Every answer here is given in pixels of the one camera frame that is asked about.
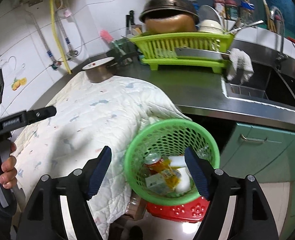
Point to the red cola can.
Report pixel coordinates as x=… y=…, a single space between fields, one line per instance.
x=157 y=164

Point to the green utensil holder cup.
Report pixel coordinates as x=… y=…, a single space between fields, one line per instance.
x=124 y=47

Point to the pink bottle brush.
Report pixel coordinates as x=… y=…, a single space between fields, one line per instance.
x=106 y=36

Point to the steel kitchen faucet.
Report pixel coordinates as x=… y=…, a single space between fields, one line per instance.
x=276 y=15

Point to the green cabinet door with handle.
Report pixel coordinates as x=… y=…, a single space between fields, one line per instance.
x=266 y=153

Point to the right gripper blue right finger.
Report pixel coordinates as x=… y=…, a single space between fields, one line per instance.
x=201 y=171

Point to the white dish rag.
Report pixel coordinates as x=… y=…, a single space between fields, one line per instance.
x=240 y=60

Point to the white quilted patterned cloth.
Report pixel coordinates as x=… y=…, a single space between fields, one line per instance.
x=89 y=117

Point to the brown upturned wok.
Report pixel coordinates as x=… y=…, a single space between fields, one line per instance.
x=169 y=16

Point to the black handled knife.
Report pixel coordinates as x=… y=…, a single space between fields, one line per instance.
x=129 y=22

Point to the steel pot with white lid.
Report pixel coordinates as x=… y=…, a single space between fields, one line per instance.
x=100 y=70

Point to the green mesh trash basket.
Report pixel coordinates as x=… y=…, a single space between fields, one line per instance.
x=168 y=138

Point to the white green milk carton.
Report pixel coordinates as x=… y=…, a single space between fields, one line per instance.
x=156 y=183

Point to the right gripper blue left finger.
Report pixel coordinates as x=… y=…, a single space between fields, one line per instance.
x=95 y=171

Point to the white bowl in rack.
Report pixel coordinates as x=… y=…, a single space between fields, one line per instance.
x=210 y=26

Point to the white paper cup green drop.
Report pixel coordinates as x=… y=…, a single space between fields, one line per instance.
x=178 y=163

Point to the yellow snack wrapper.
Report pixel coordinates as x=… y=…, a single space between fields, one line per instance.
x=170 y=175

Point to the green plastic dish rack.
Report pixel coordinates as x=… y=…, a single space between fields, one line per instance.
x=185 y=49

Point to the person's left hand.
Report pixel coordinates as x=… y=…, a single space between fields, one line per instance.
x=8 y=177

